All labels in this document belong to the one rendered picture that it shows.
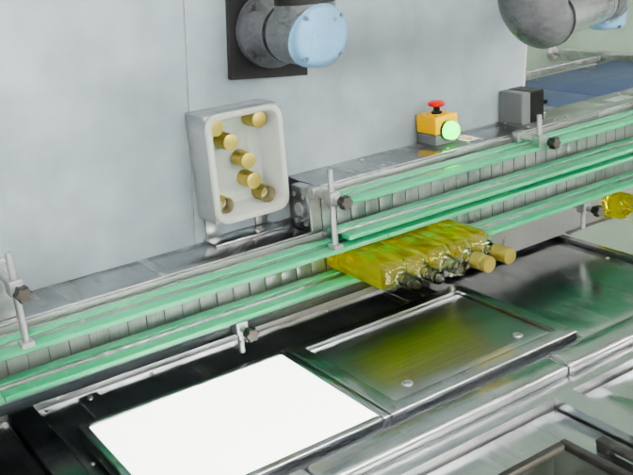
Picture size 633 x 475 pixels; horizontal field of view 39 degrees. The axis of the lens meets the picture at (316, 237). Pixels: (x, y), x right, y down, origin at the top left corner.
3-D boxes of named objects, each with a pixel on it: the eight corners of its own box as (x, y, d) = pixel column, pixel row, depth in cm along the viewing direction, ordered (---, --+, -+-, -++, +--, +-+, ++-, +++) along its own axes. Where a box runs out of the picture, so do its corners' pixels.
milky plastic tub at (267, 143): (199, 218, 186) (219, 227, 179) (185, 112, 179) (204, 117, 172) (269, 199, 195) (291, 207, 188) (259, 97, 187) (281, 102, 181)
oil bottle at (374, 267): (328, 267, 192) (390, 295, 175) (326, 242, 190) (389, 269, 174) (348, 260, 195) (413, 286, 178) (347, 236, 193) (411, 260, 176)
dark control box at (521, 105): (497, 121, 229) (522, 125, 223) (496, 90, 227) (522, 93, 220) (520, 115, 234) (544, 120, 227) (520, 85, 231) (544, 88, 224)
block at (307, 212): (291, 226, 192) (309, 234, 187) (287, 184, 189) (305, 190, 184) (305, 222, 194) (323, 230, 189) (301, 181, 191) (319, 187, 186)
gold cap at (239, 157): (229, 151, 185) (240, 154, 181) (244, 147, 186) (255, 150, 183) (232, 167, 186) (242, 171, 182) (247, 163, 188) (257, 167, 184)
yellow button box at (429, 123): (415, 142, 215) (436, 146, 210) (414, 111, 213) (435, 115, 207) (437, 137, 219) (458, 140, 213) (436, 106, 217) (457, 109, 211)
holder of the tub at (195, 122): (202, 241, 188) (219, 250, 182) (185, 112, 179) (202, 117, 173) (270, 221, 197) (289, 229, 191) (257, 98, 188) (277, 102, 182)
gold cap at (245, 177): (235, 170, 186) (246, 173, 183) (250, 167, 188) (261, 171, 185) (236, 187, 188) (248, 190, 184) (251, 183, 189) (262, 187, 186)
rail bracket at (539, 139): (509, 142, 216) (551, 151, 205) (508, 112, 213) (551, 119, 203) (520, 139, 218) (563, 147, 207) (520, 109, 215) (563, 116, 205)
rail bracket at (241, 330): (214, 342, 181) (248, 365, 170) (210, 311, 178) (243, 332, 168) (232, 335, 183) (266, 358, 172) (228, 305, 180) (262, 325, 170)
